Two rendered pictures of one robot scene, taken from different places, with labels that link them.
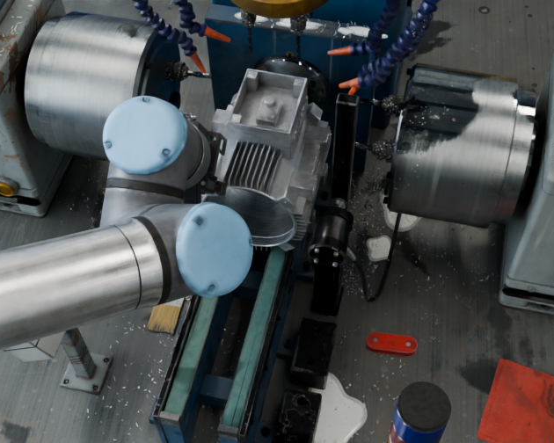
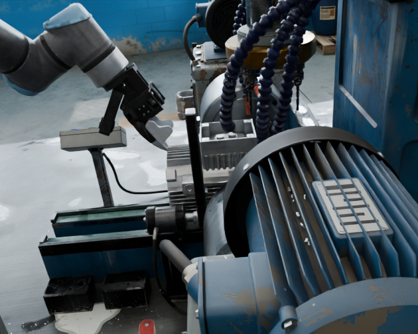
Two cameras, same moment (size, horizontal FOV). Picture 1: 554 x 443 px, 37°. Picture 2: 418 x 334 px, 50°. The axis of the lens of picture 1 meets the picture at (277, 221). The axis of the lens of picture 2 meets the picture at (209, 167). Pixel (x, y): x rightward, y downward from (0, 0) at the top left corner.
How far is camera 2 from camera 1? 121 cm
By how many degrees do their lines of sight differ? 59
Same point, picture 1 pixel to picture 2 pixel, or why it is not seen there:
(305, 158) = (213, 178)
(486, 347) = not seen: outside the picture
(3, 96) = (201, 83)
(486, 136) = not seen: hidden behind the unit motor
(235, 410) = (58, 240)
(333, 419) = (82, 320)
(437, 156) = (216, 211)
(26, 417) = (83, 202)
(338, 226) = (166, 211)
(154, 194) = (38, 39)
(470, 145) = not seen: hidden behind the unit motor
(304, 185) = (185, 179)
